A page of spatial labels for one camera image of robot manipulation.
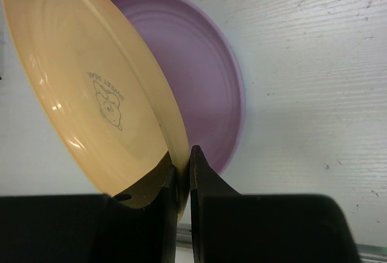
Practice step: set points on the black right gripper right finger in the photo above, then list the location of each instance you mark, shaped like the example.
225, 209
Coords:
231, 227

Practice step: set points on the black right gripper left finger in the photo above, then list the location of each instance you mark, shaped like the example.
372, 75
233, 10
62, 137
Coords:
137, 225

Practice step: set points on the beige plate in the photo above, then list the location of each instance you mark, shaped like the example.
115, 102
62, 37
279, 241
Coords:
102, 90

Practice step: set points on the purple plate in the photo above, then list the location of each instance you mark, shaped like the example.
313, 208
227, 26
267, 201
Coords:
201, 69

